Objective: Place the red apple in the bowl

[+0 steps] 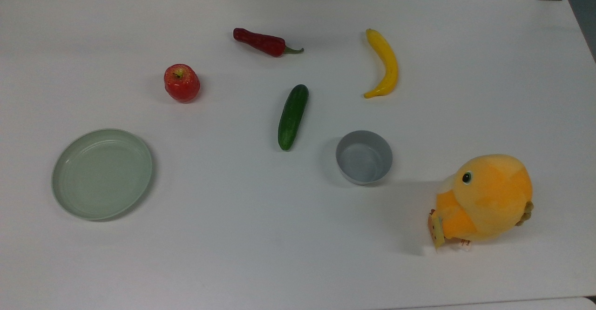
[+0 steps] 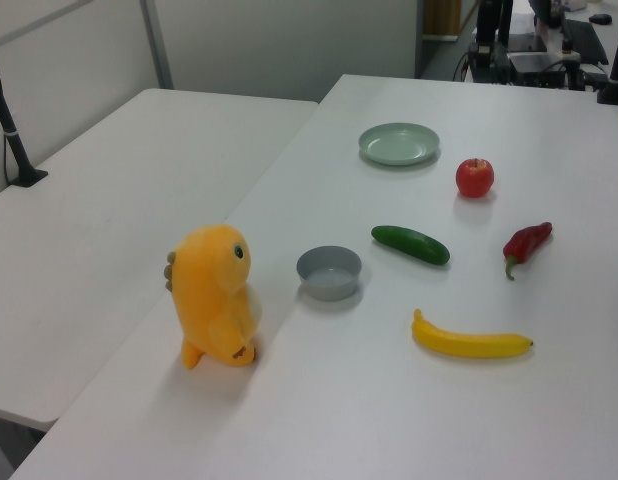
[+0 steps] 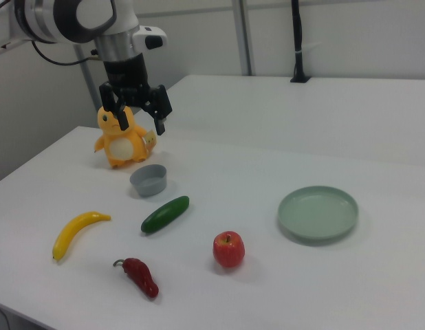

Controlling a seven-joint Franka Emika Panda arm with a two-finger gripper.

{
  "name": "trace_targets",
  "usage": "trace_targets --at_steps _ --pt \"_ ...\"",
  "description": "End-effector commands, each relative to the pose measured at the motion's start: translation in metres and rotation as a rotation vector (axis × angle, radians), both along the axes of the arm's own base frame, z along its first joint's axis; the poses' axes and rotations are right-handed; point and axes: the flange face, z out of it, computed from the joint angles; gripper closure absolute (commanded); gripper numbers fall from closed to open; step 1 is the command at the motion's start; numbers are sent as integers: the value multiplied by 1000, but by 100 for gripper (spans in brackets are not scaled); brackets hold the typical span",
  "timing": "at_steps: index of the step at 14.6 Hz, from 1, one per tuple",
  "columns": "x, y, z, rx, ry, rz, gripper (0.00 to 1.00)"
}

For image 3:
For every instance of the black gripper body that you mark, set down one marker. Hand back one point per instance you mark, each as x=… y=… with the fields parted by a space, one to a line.
x=126 y=80

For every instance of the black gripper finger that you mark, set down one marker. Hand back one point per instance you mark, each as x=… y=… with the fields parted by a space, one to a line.
x=121 y=111
x=161 y=106

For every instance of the red tomato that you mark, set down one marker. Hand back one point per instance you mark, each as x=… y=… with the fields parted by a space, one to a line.
x=229 y=251

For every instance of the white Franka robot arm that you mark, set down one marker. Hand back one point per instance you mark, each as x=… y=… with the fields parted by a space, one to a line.
x=54 y=17

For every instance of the small grey bowl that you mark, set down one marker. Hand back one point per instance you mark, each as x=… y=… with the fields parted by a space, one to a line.
x=149 y=185

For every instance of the orange plush dinosaur toy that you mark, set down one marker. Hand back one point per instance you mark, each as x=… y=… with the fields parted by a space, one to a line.
x=121 y=148

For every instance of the green toy cucumber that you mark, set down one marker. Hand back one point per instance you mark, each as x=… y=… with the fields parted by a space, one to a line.
x=164 y=214

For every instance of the yellow toy banana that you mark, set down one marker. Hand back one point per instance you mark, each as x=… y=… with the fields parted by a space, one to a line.
x=73 y=230

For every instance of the black pole with base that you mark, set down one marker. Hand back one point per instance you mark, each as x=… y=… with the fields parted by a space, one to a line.
x=297 y=34

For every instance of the red toy chili pepper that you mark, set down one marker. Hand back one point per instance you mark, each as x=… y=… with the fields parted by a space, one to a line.
x=142 y=278

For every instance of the pale green plate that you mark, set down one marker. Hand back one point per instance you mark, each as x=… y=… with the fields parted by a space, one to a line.
x=317 y=214

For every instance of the grey metal frame post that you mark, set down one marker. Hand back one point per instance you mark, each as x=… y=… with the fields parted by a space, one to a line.
x=242 y=34

